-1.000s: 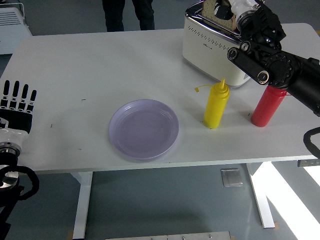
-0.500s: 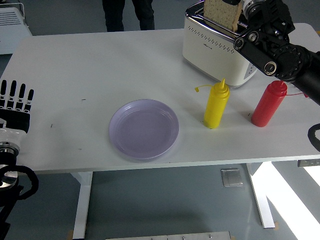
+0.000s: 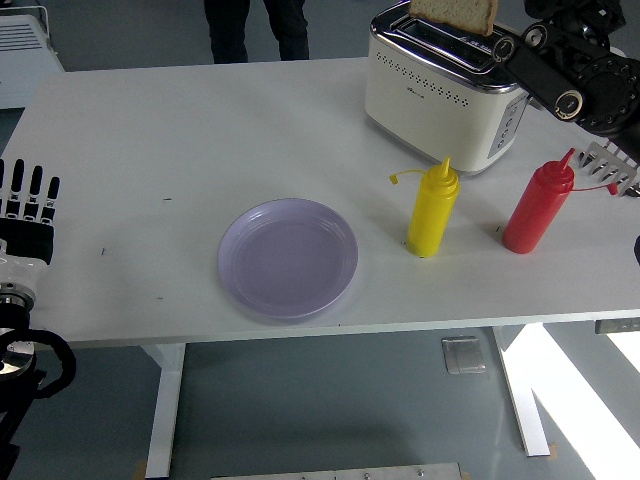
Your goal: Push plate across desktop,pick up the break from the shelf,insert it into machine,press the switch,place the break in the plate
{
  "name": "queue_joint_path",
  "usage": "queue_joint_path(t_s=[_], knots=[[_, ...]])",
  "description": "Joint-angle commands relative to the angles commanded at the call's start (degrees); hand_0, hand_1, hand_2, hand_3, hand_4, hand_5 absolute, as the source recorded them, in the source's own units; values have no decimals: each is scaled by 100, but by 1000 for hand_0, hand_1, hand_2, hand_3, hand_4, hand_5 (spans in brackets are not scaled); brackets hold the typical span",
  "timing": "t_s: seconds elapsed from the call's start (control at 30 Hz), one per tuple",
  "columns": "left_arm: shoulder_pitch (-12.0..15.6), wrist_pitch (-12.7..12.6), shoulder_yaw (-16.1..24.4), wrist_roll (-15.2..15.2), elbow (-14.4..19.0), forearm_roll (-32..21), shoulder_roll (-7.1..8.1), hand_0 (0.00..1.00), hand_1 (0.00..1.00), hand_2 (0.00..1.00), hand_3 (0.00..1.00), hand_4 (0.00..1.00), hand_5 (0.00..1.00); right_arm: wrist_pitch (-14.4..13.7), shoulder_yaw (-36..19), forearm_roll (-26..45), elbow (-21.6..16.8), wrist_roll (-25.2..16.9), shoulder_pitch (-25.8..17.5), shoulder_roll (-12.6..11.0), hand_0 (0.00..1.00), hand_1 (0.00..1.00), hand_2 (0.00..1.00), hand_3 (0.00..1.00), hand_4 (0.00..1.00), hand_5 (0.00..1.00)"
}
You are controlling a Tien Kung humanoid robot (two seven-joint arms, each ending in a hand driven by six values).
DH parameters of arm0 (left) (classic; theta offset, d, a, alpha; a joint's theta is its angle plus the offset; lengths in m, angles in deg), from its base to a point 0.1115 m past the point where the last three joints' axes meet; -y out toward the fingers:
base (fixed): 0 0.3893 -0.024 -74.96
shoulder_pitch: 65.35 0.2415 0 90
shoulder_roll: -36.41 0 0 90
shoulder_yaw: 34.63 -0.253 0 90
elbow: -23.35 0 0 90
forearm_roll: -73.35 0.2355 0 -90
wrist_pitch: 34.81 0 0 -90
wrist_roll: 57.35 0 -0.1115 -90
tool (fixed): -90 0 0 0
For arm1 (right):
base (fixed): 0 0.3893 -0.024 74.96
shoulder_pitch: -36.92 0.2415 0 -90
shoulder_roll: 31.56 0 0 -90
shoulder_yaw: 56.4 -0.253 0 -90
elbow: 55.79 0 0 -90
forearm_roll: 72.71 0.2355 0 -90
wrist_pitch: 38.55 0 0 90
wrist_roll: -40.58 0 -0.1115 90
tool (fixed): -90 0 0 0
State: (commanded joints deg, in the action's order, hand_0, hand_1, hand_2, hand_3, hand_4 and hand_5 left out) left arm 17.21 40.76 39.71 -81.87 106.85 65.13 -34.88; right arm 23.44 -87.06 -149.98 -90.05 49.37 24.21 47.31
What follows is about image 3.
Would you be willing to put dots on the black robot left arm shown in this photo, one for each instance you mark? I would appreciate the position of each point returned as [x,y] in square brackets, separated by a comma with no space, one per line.
[20,400]

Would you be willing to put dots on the silver floor plate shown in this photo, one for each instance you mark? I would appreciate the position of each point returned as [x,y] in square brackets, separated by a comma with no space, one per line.
[463,355]

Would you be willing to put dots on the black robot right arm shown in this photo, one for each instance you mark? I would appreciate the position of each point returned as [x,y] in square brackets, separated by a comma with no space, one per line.
[600,75]

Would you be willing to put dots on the white table leg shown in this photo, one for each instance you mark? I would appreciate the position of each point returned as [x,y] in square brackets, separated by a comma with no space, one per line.
[165,410]
[525,410]

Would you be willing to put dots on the silver metal toast rack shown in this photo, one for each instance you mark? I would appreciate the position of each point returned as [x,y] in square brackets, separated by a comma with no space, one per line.
[607,165]

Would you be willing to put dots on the person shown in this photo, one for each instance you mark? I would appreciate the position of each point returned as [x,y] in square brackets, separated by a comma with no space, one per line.
[230,30]

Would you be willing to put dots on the purple round plate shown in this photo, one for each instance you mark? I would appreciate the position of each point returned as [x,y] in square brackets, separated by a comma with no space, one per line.
[287,260]

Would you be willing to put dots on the grey table control panel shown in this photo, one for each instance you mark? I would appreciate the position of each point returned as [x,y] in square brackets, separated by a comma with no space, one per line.
[617,326]

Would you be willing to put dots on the white slatted chair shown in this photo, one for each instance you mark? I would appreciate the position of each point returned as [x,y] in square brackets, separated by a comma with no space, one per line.
[22,65]

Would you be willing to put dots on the cream and chrome toaster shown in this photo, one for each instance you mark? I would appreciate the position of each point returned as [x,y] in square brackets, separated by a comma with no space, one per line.
[430,115]

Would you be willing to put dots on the red squeeze bottle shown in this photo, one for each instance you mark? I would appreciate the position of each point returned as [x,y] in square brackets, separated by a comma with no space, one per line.
[537,210]

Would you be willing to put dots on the brown-crusted bread slice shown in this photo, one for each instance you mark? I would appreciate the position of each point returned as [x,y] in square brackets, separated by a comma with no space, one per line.
[455,12]

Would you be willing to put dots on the black-white robot left hand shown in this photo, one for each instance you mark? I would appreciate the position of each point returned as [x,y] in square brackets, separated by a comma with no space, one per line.
[27,240]

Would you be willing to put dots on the yellow squeeze bottle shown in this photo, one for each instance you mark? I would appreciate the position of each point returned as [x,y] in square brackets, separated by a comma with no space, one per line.
[430,215]

